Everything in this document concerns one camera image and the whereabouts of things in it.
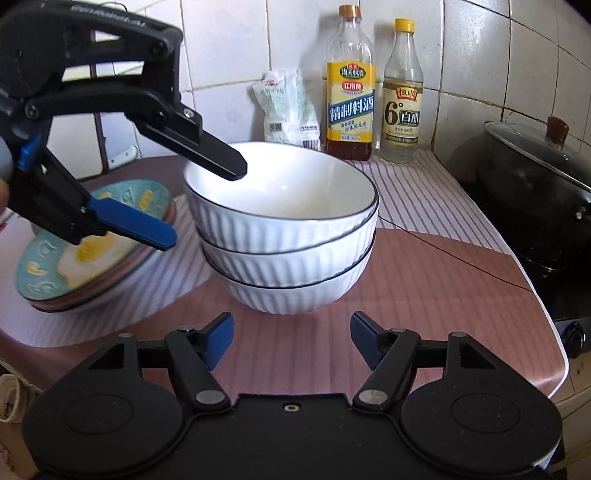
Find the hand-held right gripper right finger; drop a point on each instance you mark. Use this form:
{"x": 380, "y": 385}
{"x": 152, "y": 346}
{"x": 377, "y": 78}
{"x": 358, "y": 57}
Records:
{"x": 364, "y": 337}

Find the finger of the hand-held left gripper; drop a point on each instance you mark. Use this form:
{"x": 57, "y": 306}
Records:
{"x": 212, "y": 159}
{"x": 138, "y": 230}

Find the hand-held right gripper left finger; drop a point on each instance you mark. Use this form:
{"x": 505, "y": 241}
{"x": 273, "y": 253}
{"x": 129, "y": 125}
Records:
{"x": 218, "y": 338}

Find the white ribbed bowl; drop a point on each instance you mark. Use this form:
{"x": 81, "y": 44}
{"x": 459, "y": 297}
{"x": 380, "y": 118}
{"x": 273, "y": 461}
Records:
{"x": 286, "y": 295}
{"x": 277, "y": 261}
{"x": 286, "y": 184}

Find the teal fried egg plate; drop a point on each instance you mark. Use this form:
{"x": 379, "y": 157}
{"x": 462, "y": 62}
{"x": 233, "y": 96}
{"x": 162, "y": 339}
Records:
{"x": 46, "y": 272}

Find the striped table cover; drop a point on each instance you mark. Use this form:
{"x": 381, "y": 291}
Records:
{"x": 415, "y": 286}

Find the white seasoning bag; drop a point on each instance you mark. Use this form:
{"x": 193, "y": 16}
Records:
{"x": 286, "y": 106}

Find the yellow label cooking wine bottle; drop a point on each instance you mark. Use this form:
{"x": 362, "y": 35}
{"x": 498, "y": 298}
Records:
{"x": 351, "y": 106}

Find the yellow cap vinegar bottle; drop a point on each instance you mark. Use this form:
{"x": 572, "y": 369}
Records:
{"x": 402, "y": 115}

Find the black gas stove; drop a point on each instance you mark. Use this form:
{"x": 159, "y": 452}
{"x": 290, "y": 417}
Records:
{"x": 570, "y": 302}

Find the black cooking pot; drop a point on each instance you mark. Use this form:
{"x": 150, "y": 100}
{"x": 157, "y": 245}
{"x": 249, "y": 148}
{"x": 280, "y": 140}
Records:
{"x": 535, "y": 217}

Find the beige plastic object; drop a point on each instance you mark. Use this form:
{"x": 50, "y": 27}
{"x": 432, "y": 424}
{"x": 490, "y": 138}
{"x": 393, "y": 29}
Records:
{"x": 9, "y": 397}

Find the glass pot lid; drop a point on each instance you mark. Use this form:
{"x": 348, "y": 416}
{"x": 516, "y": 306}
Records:
{"x": 531, "y": 152}

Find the white metal bracket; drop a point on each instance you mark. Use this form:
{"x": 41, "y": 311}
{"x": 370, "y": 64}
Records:
{"x": 122, "y": 157}

